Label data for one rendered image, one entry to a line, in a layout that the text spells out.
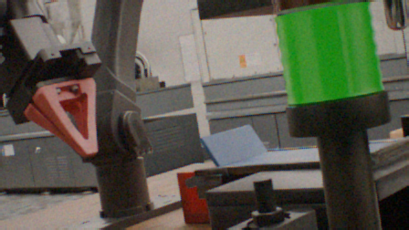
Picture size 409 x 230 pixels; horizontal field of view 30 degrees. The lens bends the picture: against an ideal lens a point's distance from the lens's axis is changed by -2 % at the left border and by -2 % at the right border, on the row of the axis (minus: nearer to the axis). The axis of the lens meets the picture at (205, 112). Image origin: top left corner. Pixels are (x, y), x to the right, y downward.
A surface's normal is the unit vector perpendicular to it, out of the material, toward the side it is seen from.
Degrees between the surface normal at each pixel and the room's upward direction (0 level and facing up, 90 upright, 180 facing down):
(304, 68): 76
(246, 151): 60
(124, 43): 89
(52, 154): 90
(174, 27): 90
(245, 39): 90
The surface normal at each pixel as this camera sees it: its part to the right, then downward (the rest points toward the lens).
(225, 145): 0.59, -0.58
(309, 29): -0.40, 0.36
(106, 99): -0.46, -0.36
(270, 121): -0.66, 0.15
